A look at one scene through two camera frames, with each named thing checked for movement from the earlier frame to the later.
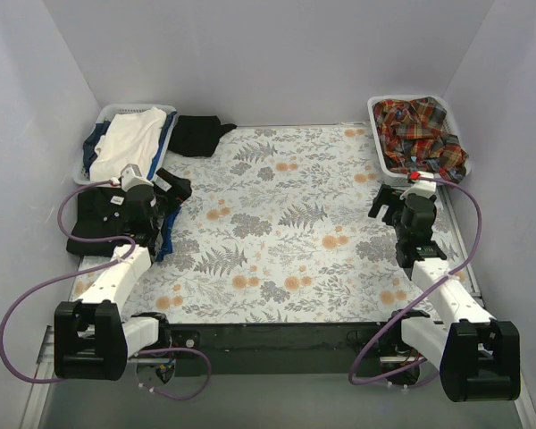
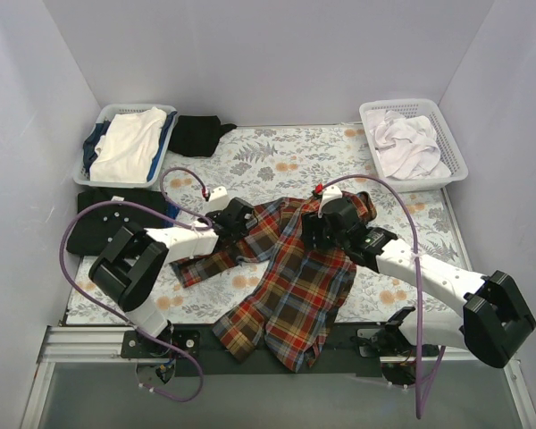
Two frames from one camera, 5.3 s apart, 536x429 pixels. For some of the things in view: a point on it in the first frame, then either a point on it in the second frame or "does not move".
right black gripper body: [389, 204] -> [313, 233]
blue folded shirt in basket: [96, 130] does not move
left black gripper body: [166, 197] -> [246, 215]
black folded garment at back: [197, 135] does not move
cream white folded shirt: [129, 138] does not move
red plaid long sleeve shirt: [411, 139] -> [293, 296]
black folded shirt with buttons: [101, 211] does not move
